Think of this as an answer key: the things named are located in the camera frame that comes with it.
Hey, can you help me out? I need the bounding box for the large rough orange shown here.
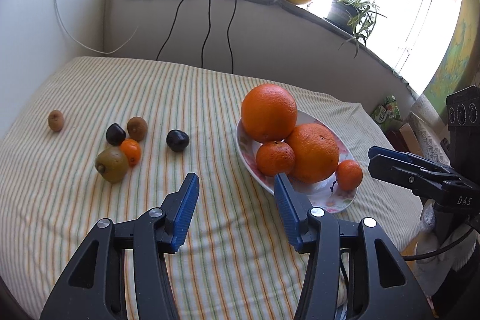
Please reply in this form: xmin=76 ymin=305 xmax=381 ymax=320
xmin=285 ymin=124 xmax=339 ymax=184

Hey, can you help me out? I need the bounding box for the mandarin with stem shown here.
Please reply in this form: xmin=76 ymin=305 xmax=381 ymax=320
xmin=256 ymin=141 xmax=295 ymax=177

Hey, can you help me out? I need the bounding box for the large smooth orange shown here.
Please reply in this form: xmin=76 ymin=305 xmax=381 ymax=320
xmin=241 ymin=84 xmax=298 ymax=143

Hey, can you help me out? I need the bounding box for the green package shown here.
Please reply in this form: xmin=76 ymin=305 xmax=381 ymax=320
xmin=371 ymin=95 xmax=403 ymax=133

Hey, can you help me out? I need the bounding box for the green kiwi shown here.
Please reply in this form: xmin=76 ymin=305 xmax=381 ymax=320
xmin=94 ymin=146 xmax=129 ymax=184

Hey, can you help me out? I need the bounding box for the tiny orange kumquat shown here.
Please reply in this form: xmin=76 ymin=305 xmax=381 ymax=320
xmin=120 ymin=139 xmax=142 ymax=167

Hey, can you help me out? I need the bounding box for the striped cloth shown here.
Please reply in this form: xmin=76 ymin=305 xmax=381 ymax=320
xmin=0 ymin=56 xmax=425 ymax=320

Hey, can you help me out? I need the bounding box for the potted spider plant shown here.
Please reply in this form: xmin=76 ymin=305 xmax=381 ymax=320
xmin=326 ymin=0 xmax=385 ymax=57

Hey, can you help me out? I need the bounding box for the dark plum left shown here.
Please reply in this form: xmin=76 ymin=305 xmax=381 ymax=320
xmin=106 ymin=123 xmax=126 ymax=146

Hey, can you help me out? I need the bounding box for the dark plum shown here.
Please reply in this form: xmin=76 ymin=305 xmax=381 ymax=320
xmin=166 ymin=129 xmax=190 ymax=153
xmin=106 ymin=123 xmax=126 ymax=146

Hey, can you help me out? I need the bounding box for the dark plum right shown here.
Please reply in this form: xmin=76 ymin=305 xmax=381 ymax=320
xmin=166 ymin=129 xmax=190 ymax=153

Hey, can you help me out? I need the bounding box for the brown kiwi middle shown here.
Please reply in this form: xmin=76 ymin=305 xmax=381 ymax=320
xmin=127 ymin=116 xmax=148 ymax=142

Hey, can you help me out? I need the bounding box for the small brown kiwi far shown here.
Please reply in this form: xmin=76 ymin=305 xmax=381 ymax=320
xmin=47 ymin=110 xmax=64 ymax=132

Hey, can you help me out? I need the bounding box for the white refrigerator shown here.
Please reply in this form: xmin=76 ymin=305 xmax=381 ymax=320
xmin=0 ymin=0 xmax=105 ymax=133

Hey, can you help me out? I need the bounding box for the black cable right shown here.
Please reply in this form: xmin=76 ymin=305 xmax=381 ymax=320
xmin=227 ymin=0 xmax=239 ymax=75

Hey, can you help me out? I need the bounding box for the black cable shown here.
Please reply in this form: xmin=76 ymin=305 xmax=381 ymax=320
xmin=201 ymin=0 xmax=221 ymax=70
xmin=155 ymin=0 xmax=205 ymax=63
xmin=227 ymin=0 xmax=239 ymax=75

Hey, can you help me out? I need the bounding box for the black cable middle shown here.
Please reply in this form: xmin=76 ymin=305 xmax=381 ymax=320
xmin=201 ymin=0 xmax=221 ymax=70

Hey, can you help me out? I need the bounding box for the black cable left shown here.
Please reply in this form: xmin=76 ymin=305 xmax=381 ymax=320
xmin=155 ymin=0 xmax=205 ymax=63

